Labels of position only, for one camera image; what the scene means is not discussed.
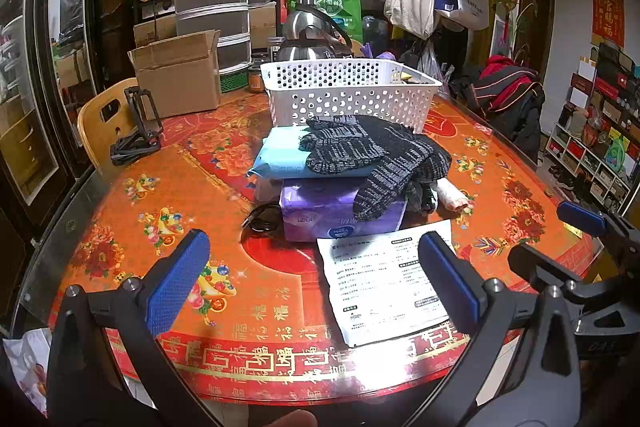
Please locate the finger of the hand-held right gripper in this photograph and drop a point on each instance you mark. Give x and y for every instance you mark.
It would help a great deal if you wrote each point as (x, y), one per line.
(540, 267)
(582, 218)

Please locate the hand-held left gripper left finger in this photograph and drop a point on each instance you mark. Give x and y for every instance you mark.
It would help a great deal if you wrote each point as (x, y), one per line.
(180, 287)

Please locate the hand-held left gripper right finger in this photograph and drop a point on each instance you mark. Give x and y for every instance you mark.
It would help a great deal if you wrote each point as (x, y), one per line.
(450, 279)

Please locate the dark grey knit glove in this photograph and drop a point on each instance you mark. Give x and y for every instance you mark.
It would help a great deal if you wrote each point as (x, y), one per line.
(345, 142)
(395, 174)

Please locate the purple tissue pack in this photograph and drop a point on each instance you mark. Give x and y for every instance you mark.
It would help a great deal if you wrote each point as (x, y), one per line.
(320, 214)

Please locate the light blue wipes pack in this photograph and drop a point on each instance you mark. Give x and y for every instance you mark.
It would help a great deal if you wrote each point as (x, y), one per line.
(280, 157)

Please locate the white perforated plastic basket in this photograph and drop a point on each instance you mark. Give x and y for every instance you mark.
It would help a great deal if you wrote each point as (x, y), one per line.
(345, 89)

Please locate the person's left hand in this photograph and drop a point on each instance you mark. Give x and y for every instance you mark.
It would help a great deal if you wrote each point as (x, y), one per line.
(295, 419)

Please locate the white printed paper sheet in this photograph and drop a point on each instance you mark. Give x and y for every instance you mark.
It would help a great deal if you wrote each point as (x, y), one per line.
(385, 282)

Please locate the white rolled cloth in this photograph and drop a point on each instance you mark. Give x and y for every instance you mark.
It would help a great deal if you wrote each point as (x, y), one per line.
(452, 198)

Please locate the white storage shelf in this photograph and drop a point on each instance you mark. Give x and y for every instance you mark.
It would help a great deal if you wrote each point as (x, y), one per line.
(595, 132)

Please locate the red floral tablecloth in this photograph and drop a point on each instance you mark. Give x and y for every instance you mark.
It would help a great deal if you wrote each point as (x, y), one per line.
(150, 187)

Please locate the red and black jacket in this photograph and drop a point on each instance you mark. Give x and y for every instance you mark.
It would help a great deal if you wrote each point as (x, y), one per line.
(505, 92)

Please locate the black folding stand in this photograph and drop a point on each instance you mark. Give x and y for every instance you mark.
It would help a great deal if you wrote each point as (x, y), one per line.
(137, 129)

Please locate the white plastic bag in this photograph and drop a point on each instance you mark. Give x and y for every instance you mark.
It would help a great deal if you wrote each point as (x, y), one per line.
(27, 367)

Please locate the wooden chair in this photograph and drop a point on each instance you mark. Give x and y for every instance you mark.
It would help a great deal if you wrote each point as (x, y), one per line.
(102, 122)

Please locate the open cardboard box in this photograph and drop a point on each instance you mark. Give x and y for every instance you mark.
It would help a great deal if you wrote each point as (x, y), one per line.
(175, 74)

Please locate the green plastic basket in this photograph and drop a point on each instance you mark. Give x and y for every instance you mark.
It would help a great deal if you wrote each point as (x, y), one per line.
(234, 81)

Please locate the orange sauce jar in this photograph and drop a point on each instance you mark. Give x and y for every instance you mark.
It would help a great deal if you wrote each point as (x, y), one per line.
(255, 80)

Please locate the purple plastic item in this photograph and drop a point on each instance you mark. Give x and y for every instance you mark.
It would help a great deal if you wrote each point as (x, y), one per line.
(379, 54)

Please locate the white hanging bag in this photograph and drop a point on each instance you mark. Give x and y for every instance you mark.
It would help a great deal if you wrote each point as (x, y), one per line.
(470, 7)

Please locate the clear glass jar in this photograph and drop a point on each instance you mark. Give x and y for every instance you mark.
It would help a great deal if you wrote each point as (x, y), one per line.
(275, 48)

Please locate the brown cardboard box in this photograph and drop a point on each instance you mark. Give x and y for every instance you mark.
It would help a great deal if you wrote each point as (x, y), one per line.
(262, 27)
(154, 31)

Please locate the stainless steel kettle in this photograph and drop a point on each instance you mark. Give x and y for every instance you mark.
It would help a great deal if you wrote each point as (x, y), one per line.
(310, 34)

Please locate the green shopping bag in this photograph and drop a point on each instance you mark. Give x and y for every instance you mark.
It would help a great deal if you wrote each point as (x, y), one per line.
(332, 4)

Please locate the red wall poster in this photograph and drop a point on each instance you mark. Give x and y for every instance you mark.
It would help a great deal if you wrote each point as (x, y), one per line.
(607, 9)

